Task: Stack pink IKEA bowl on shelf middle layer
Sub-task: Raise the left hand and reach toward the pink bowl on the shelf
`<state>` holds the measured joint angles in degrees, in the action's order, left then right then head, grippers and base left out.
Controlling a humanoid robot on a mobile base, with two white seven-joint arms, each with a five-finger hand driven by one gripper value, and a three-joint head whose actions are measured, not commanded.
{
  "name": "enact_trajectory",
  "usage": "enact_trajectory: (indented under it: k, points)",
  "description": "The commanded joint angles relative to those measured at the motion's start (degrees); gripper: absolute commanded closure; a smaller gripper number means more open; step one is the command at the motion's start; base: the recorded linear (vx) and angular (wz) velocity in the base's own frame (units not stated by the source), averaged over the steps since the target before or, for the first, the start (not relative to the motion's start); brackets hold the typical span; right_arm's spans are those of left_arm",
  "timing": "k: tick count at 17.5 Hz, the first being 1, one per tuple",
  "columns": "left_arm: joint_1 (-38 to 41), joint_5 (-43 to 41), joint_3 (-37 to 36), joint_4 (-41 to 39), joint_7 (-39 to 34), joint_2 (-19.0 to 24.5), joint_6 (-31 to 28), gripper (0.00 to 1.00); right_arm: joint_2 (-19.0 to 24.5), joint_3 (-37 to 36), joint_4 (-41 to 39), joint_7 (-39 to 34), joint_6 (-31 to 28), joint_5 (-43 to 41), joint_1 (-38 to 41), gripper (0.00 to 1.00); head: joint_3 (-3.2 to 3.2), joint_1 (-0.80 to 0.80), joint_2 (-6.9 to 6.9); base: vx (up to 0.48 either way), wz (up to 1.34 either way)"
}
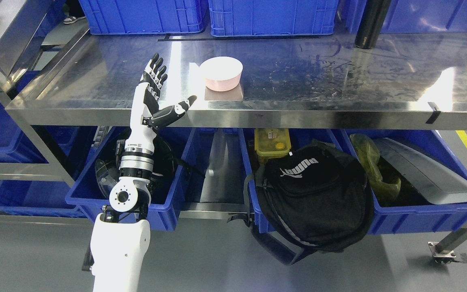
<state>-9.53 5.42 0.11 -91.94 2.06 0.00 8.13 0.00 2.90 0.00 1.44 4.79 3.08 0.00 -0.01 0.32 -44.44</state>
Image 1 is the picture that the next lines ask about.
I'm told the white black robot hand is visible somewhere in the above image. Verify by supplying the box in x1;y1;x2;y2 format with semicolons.
125;53;197;152

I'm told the pink plastic bowl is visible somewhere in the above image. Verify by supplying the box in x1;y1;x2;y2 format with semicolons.
199;56;244;92

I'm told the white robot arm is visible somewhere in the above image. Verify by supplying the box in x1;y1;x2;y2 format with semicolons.
90;146;153;292

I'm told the blue crate on table middle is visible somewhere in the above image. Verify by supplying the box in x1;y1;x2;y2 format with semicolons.
209;0;339;37

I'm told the blue crate on table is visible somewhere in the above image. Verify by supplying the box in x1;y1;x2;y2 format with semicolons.
345;0;467;34
79;0;209;35
209;0;339;37

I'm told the steel shelf rack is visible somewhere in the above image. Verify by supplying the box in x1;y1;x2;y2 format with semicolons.
0;0;96;223

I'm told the blue bin under table middle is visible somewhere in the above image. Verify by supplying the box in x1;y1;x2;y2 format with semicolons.
240;128;342;234

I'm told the blue bin under table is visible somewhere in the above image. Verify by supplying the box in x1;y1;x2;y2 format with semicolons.
240;128;342;234
65;127;197;231
332;129;467;235

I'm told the blue bin under table left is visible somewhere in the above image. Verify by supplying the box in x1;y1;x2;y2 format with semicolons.
65;127;197;231

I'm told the blue crate on table left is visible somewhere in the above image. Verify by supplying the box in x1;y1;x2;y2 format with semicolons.
79;0;209;35

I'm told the yellow plastic food container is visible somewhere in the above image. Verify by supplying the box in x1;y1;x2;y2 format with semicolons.
254;128;291;164

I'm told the black puma backpack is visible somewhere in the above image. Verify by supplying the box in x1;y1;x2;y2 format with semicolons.
229;141;375;266

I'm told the yellow green plastic bag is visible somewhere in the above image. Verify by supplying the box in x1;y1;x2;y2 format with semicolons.
349;133;401;207

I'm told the black metal bottle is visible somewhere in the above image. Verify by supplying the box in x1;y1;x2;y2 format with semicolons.
355;0;391;49

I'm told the blue crate on table right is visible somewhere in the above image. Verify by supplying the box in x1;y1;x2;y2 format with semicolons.
345;0;467;34

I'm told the blue bin under table right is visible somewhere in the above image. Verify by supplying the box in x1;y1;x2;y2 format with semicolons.
332;129;467;235

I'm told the steel work table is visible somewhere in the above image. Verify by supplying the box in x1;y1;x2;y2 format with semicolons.
5;24;467;264

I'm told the grey flat panel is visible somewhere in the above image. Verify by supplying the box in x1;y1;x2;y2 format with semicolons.
374;138;467;205

